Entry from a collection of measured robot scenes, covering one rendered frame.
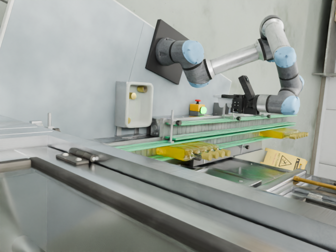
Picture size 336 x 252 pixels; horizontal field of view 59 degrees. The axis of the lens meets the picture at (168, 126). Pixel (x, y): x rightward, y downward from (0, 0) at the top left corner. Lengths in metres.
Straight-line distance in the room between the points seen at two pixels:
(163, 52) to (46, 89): 0.64
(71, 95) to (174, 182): 1.07
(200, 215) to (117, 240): 0.08
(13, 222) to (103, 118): 1.21
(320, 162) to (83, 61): 6.57
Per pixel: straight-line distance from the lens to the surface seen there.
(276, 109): 1.25
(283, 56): 1.21
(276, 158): 4.90
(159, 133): 1.55
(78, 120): 1.40
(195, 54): 1.55
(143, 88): 1.58
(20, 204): 0.32
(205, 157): 1.45
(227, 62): 1.61
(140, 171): 0.38
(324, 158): 7.42
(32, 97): 1.29
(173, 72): 1.76
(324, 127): 7.35
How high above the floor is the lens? 1.93
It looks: 41 degrees down
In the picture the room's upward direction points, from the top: 100 degrees clockwise
